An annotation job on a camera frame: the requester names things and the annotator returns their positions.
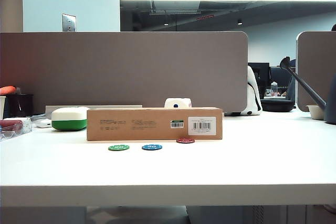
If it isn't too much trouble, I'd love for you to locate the brown cardboard box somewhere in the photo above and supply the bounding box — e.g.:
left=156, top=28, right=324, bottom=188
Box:
left=86, top=107, right=223, bottom=142

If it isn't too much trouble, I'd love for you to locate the blue 50 poker chip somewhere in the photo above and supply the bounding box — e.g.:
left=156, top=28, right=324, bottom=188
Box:
left=141, top=144, right=163, bottom=151

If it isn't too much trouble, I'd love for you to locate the green 20 poker chip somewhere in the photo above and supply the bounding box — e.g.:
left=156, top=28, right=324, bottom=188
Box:
left=108, top=144, right=130, bottom=152

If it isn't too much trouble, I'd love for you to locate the clear acrylic chip tray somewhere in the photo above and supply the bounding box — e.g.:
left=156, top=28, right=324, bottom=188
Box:
left=0, top=118, right=34, bottom=142

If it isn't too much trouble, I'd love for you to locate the red poker chip stack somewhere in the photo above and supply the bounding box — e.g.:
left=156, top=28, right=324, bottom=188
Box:
left=0, top=120, right=23, bottom=133

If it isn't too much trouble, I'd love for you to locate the large white foam die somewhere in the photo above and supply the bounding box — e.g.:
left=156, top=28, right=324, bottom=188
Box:
left=164, top=98, right=192, bottom=109

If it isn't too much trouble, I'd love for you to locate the grey desk divider panel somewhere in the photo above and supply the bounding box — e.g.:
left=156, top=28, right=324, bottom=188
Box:
left=296, top=31, right=336, bottom=112
left=0, top=31, right=249, bottom=116

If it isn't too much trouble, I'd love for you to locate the panda plush toy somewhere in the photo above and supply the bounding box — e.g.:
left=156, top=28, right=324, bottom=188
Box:
left=230, top=65, right=263, bottom=116

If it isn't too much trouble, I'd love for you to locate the black computer monitor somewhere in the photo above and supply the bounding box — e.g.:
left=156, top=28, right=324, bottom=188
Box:
left=248, top=62, right=271, bottom=94

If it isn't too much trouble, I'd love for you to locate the white and green case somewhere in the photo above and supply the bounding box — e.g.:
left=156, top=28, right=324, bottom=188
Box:
left=51, top=106, right=90, bottom=132

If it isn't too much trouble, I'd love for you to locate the black round cushion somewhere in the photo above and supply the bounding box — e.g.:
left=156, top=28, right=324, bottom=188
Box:
left=261, top=99, right=295, bottom=112

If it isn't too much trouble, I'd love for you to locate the white earbuds case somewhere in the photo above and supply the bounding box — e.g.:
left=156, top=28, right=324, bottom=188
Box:
left=34, top=118, right=53, bottom=129

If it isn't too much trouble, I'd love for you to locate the white paper bowl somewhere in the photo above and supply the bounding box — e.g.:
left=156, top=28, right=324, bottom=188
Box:
left=306, top=104, right=326, bottom=120

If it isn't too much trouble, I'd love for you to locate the orange cloth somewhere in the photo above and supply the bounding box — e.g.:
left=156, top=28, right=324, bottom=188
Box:
left=0, top=86, right=17, bottom=95

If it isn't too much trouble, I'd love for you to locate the dark grey watering can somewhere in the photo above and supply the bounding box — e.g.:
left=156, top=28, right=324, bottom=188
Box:
left=279, top=56, right=336, bottom=125

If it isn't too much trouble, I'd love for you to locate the grey desk cable flap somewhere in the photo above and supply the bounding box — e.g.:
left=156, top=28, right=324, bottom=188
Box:
left=45, top=104, right=143, bottom=120

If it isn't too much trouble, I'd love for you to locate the metal wall switch plate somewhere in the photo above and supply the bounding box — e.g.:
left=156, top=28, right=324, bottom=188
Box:
left=62, top=13, right=77, bottom=32

